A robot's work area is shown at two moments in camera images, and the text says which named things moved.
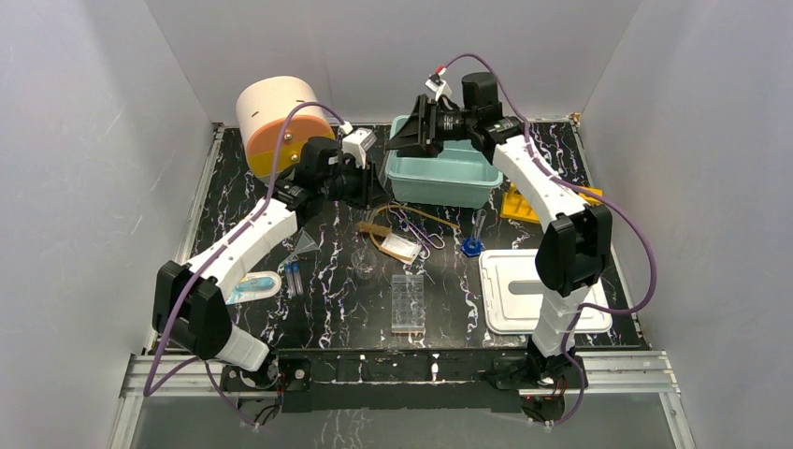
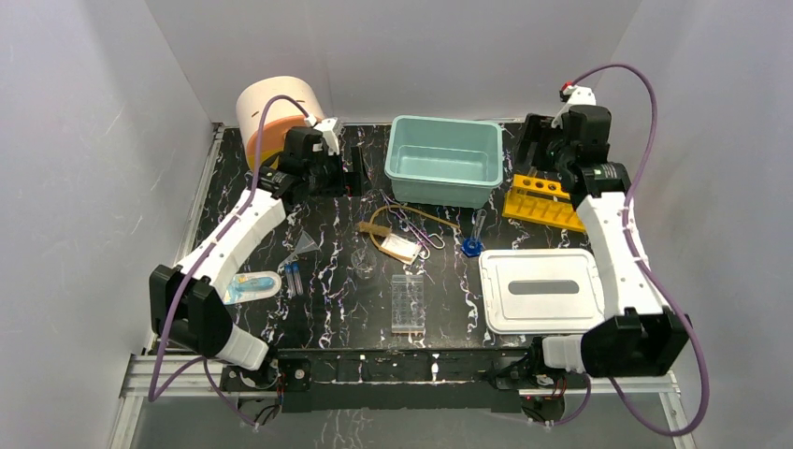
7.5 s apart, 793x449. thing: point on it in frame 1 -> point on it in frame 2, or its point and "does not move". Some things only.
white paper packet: (402, 246) does not move
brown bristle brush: (365, 226) does not move
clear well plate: (408, 303) does not move
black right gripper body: (439, 127) -> (547, 139)
